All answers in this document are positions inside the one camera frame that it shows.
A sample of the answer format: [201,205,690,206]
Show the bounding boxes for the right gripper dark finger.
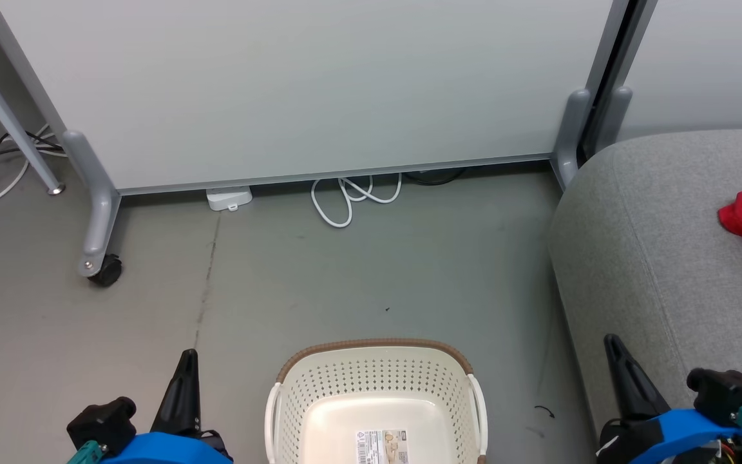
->
[604,334,671,423]

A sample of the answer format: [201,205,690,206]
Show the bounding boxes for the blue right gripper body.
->
[596,408,742,464]

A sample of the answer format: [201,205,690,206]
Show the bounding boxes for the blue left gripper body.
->
[97,429,235,464]

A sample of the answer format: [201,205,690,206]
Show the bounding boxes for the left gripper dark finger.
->
[151,349,202,436]

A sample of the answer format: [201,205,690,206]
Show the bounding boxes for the cream perforated laundry basket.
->
[265,338,489,464]

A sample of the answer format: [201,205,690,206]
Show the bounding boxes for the basket product sticker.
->
[355,429,409,464]

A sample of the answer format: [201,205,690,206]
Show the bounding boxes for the grey fabric sofa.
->
[548,128,742,464]

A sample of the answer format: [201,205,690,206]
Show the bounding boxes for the black caster wheel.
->
[88,253,122,287]

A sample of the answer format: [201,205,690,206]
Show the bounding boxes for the white power adapter box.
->
[206,186,253,212]

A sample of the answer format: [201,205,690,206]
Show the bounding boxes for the grey partition foot with caster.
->
[62,130,122,278]

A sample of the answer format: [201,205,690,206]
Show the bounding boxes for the grey metal table leg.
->
[0,32,66,195]

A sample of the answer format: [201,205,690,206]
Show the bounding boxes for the narrow white partition panel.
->
[616,0,742,139]

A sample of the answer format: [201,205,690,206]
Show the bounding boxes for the wide white partition panel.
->
[0,0,633,195]

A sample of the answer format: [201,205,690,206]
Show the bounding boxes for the teal left camera connector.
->
[65,440,104,464]

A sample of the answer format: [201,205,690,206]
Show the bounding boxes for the coiled white cable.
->
[310,173,404,229]

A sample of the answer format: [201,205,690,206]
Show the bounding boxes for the white floor cable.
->
[0,126,66,209]

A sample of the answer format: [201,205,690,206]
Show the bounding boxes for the black cable under partition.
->
[403,166,468,186]

